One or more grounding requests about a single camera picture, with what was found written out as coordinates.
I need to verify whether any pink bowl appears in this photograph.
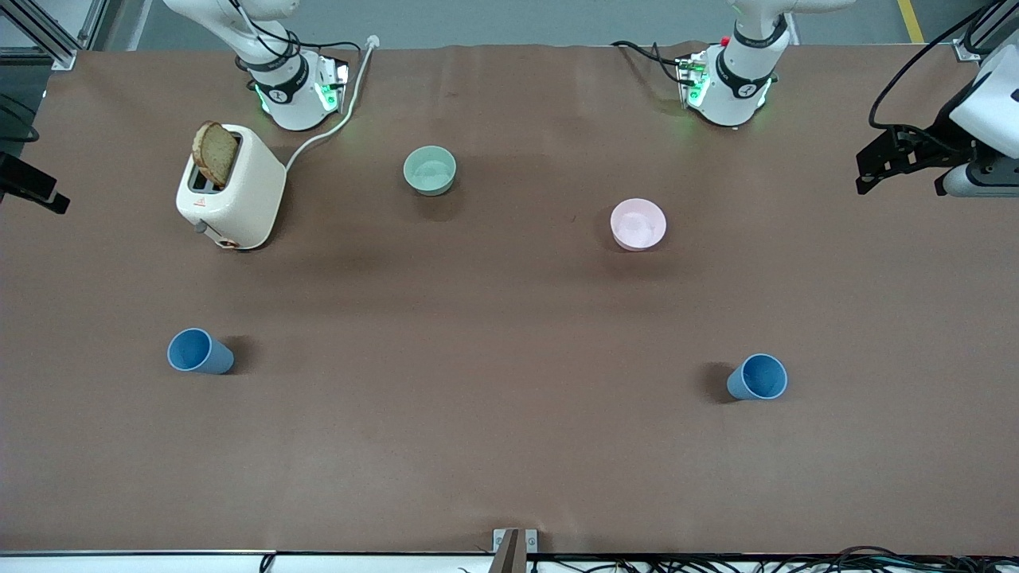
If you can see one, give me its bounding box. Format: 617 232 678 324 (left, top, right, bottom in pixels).
610 198 668 252

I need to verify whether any black cable bundle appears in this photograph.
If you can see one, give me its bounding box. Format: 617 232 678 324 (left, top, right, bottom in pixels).
458 545 1019 573

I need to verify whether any white toaster power cable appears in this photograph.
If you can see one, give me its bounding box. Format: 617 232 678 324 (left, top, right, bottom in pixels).
284 35 380 172

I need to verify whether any cream white toaster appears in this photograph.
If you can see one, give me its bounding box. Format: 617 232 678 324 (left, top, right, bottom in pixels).
176 123 287 251

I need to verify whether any black loose cable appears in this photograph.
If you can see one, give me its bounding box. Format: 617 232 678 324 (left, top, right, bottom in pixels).
0 94 40 145

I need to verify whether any brown bread slice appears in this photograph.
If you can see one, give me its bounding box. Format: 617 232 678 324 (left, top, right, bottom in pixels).
192 121 240 189

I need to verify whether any aluminium frame profile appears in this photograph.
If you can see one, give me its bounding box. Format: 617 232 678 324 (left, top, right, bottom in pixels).
0 0 109 71
954 0 1019 63

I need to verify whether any black base cable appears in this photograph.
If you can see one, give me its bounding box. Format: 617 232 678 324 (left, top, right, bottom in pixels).
235 30 364 74
611 40 687 85

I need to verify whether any metal base connector plate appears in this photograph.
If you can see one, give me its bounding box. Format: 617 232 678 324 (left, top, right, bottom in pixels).
676 51 711 109
317 56 351 114

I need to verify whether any mint green bowl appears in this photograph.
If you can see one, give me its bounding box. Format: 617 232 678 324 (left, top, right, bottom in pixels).
403 146 458 197

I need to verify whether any blue plastic cup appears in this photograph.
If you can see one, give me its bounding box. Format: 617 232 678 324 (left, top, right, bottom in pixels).
726 353 789 402
166 328 236 376

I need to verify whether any metal table edge bracket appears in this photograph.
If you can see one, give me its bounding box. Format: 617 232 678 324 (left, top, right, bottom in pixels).
493 528 539 573

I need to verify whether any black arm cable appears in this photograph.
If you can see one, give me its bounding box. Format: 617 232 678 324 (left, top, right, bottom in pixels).
868 0 1005 132

